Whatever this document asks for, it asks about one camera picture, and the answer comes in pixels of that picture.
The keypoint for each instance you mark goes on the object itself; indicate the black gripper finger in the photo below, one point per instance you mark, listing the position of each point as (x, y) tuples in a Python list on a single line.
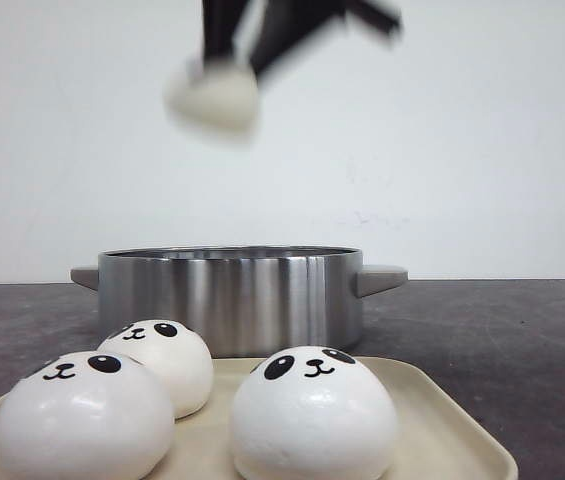
[(221, 19), (287, 25)]

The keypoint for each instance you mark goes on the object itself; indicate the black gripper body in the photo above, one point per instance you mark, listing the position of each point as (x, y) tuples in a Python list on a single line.
[(385, 20)]

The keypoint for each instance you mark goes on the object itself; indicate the panda bun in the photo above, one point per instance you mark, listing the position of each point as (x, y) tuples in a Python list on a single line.
[(178, 356), (219, 100), (312, 412), (85, 415)]

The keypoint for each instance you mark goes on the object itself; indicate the stainless steel pot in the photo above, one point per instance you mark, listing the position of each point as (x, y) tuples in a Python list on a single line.
[(244, 301)]

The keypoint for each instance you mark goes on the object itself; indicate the cream plastic tray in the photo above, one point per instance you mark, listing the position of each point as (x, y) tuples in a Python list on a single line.
[(437, 438)]

